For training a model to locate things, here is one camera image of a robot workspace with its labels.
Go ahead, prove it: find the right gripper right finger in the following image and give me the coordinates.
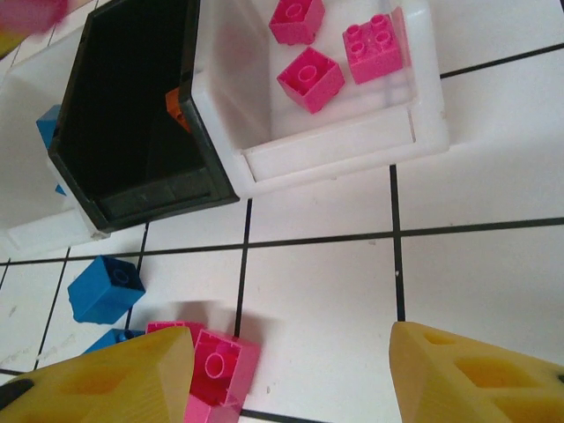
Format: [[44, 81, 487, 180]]
[[390, 321, 564, 423]]

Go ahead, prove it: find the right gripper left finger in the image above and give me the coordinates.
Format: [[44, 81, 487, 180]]
[[0, 326, 195, 423]]

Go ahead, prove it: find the pink lego brick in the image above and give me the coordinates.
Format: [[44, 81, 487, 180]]
[[183, 328, 262, 423], [268, 0, 326, 47], [0, 0, 70, 34], [276, 46, 345, 115], [342, 13, 405, 85], [145, 320, 206, 343]]

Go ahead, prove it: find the orange lego brick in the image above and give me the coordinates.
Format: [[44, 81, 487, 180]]
[[165, 86, 193, 133]]

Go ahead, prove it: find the white plastic bin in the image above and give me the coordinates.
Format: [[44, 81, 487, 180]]
[[0, 26, 111, 256], [193, 0, 450, 197]]

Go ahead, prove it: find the black plastic bin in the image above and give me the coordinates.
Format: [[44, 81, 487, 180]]
[[47, 0, 241, 233]]

